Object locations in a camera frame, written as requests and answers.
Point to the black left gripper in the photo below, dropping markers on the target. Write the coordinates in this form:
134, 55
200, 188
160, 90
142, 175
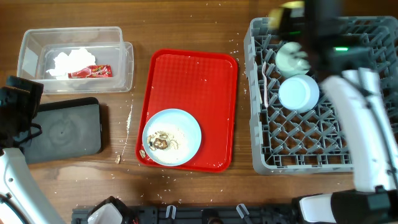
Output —
30, 101

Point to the mint green bowl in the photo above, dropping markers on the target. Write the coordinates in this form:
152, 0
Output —
291, 60

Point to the yellow plastic cup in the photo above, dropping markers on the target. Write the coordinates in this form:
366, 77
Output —
286, 13

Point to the white plastic fork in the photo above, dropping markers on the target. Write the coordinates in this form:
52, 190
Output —
263, 71

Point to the light blue bowl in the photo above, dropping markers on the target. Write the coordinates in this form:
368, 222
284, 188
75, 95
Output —
299, 93

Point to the red snack wrapper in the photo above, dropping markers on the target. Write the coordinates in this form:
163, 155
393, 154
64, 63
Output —
93, 71

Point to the light blue plate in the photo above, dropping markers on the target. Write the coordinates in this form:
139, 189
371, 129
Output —
186, 131

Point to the white plastic spoon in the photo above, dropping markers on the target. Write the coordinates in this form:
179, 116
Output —
259, 96

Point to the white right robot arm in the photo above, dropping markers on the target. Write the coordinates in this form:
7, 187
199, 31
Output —
357, 98

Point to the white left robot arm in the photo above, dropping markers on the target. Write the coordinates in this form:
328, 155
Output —
20, 192

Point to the grey dishwasher rack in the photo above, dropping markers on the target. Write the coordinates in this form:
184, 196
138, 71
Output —
286, 142

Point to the black tray bin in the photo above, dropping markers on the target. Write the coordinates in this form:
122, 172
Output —
70, 129

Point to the crumpled white napkin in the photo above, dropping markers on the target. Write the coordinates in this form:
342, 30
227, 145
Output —
74, 62

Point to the clear plastic bin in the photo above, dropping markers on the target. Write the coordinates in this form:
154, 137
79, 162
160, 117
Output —
40, 46

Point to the food scrap on table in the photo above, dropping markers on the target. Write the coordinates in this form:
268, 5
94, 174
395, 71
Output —
118, 159

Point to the red plastic tray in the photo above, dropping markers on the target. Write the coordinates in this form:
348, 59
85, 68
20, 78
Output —
202, 84

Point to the food scrap on tray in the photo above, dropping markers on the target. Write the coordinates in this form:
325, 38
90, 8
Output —
142, 153

